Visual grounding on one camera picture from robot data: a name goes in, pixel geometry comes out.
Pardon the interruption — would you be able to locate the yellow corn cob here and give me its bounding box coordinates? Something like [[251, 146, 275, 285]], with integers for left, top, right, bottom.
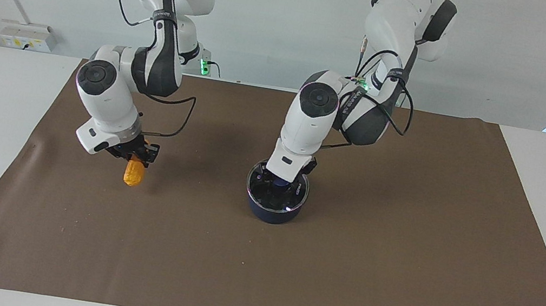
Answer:
[[122, 157, 148, 190]]

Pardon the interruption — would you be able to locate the glass lid with blue knob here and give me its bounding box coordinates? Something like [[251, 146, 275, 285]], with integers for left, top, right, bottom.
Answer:
[[243, 158, 313, 218]]

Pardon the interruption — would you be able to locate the brown table mat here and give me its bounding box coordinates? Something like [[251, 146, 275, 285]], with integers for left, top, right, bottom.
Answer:
[[0, 44, 546, 306]]

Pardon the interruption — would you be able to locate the blue pot with handle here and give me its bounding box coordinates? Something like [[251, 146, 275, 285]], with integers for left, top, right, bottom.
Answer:
[[241, 158, 313, 229]]

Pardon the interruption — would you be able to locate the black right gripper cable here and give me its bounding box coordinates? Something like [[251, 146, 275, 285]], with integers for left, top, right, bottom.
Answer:
[[136, 89, 198, 142]]

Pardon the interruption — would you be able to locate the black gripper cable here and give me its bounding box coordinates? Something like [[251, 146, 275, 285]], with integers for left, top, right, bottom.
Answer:
[[322, 42, 424, 164], [136, 89, 198, 142]]

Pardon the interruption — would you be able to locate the black right arm base cable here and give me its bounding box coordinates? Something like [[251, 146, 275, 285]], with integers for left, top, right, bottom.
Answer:
[[205, 59, 223, 79]]

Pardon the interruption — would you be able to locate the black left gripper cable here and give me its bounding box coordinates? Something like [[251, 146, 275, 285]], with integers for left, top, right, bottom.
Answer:
[[322, 42, 424, 164]]

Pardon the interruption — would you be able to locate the white wall socket box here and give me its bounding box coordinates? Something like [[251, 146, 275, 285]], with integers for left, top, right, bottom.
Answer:
[[0, 19, 60, 55]]

